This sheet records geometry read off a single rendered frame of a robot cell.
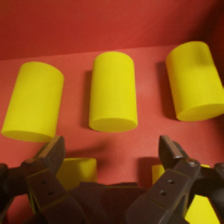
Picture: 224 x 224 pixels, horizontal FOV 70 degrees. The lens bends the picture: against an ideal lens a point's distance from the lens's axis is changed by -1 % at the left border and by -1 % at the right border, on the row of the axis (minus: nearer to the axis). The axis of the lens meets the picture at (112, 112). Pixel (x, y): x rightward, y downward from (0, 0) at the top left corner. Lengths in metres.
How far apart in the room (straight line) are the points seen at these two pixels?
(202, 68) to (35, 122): 0.24
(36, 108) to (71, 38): 0.15
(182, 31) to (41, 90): 0.27
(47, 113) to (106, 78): 0.09
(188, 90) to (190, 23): 0.15
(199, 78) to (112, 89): 0.12
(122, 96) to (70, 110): 0.11
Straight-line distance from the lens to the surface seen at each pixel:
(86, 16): 0.30
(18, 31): 0.34
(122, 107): 0.21
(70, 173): 0.19
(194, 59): 0.27
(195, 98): 0.24
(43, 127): 0.23
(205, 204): 0.21
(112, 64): 0.24
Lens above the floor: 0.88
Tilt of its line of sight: 67 degrees down
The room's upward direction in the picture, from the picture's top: 4 degrees counter-clockwise
